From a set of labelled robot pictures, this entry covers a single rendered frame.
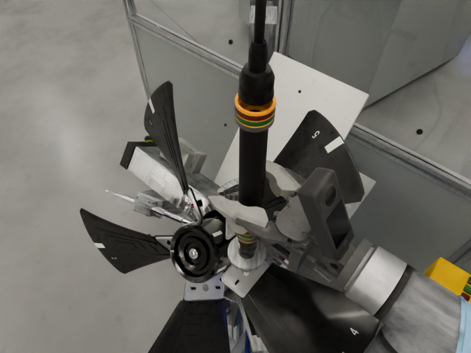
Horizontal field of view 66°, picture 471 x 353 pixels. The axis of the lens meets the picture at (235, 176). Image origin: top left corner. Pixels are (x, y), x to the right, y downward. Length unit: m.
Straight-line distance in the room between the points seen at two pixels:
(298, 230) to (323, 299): 0.30
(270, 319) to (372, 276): 0.32
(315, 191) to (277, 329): 0.39
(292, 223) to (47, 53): 3.47
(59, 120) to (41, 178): 0.55
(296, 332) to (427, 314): 0.32
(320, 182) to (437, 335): 0.20
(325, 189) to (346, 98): 0.50
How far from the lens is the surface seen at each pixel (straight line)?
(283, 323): 0.73
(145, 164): 1.01
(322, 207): 0.40
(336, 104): 0.88
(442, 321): 0.46
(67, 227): 2.38
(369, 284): 0.46
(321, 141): 0.67
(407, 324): 0.47
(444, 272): 1.01
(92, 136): 2.81
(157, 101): 0.80
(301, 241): 0.46
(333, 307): 0.74
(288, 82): 0.92
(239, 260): 0.66
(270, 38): 1.02
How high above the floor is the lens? 1.89
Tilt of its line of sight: 53 degrees down
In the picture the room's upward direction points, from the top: straight up
